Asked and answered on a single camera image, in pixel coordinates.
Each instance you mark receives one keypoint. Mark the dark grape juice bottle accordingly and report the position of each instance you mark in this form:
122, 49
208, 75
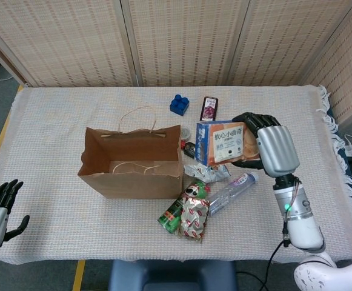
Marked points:
209, 109

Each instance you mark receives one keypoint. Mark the clear plastic water bottle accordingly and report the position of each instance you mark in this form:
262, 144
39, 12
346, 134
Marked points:
230, 192

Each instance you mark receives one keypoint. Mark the red silver snack packet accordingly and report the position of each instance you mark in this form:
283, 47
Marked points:
194, 219

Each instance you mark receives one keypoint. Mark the small black device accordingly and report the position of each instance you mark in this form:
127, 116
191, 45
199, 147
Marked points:
190, 150

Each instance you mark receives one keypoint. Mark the white woven tablecloth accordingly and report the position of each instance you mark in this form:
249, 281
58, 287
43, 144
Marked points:
57, 136

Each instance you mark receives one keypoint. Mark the blue building block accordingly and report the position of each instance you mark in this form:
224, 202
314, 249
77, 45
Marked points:
179, 105

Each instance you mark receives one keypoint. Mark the bamboo folding screen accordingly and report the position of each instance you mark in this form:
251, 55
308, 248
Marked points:
178, 39

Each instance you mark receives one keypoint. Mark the blue orange cookie box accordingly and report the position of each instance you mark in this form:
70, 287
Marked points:
224, 142

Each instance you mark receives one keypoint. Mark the brown paper bag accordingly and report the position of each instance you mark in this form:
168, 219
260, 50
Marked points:
133, 186

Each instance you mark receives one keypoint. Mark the silver snack pouch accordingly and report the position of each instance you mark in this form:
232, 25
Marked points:
206, 173

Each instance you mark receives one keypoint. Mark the right black grey robot hand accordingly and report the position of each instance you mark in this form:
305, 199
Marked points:
277, 151

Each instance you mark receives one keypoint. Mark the green chips can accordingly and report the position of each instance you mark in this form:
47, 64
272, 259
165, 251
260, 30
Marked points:
171, 216

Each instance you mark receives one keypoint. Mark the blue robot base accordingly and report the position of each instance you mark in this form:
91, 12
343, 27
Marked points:
172, 276

